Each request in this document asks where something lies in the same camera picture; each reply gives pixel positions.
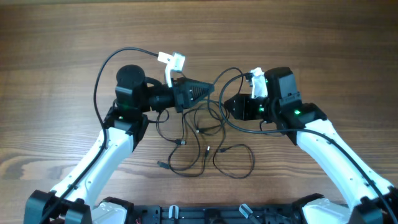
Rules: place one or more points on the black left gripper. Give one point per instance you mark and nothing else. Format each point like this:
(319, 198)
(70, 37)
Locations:
(181, 93)

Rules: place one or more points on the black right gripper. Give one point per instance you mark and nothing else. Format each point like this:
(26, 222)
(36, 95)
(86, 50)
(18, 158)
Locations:
(243, 110)

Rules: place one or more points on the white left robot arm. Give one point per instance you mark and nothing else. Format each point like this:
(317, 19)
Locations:
(73, 199)

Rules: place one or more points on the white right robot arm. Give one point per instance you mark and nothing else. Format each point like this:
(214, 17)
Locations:
(275, 98)

